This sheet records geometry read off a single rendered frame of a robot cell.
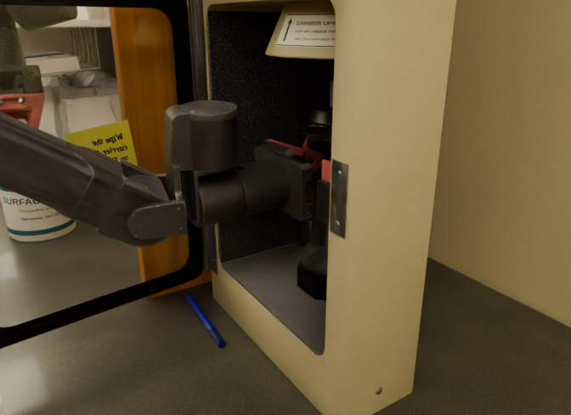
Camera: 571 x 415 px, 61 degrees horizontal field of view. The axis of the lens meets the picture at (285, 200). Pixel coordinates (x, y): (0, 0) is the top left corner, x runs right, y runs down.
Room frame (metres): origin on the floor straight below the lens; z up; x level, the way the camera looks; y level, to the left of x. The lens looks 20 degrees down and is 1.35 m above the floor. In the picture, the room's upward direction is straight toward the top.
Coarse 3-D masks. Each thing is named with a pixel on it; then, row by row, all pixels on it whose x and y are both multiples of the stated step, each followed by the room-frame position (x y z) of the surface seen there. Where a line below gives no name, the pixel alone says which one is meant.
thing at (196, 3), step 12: (192, 0) 0.66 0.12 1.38; (192, 12) 0.66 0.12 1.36; (192, 24) 0.66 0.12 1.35; (192, 36) 0.66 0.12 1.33; (204, 36) 0.64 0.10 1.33; (192, 48) 0.65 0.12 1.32; (204, 48) 0.64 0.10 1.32; (204, 60) 0.64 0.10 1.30; (204, 72) 0.65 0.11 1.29; (204, 84) 0.65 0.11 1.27; (204, 96) 0.65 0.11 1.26; (204, 228) 0.66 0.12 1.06; (216, 252) 0.64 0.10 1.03; (216, 264) 0.64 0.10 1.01
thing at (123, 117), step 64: (0, 64) 0.51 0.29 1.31; (64, 64) 0.55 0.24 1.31; (128, 64) 0.59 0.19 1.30; (64, 128) 0.54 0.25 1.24; (128, 128) 0.59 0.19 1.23; (0, 192) 0.49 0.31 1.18; (0, 256) 0.48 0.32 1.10; (64, 256) 0.52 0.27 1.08; (128, 256) 0.57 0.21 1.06; (0, 320) 0.47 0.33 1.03
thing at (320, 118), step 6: (330, 84) 0.58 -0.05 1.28; (330, 90) 0.58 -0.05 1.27; (330, 96) 0.58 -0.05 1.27; (330, 102) 0.57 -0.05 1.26; (312, 108) 0.57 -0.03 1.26; (318, 108) 0.56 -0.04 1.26; (324, 108) 0.56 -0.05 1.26; (330, 108) 0.56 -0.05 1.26; (306, 114) 0.57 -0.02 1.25; (312, 114) 0.56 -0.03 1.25; (318, 114) 0.55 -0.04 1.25; (324, 114) 0.55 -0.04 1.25; (330, 114) 0.54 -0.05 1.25; (306, 120) 0.56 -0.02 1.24; (312, 120) 0.55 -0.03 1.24; (318, 120) 0.54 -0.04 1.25; (324, 120) 0.54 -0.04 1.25; (330, 120) 0.54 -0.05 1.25
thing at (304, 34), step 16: (320, 0) 0.51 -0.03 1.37; (288, 16) 0.53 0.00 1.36; (304, 16) 0.51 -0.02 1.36; (320, 16) 0.50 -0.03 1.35; (288, 32) 0.52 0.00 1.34; (304, 32) 0.50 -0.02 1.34; (320, 32) 0.49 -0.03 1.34; (272, 48) 0.53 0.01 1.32; (288, 48) 0.51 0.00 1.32; (304, 48) 0.49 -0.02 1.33; (320, 48) 0.49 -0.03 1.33
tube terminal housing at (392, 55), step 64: (256, 0) 0.53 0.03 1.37; (384, 0) 0.41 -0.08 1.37; (448, 0) 0.45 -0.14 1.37; (384, 64) 0.41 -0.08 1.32; (448, 64) 0.45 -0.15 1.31; (384, 128) 0.41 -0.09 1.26; (384, 192) 0.42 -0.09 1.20; (384, 256) 0.42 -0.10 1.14; (256, 320) 0.54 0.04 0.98; (384, 320) 0.42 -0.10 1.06; (320, 384) 0.42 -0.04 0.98; (384, 384) 0.43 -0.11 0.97
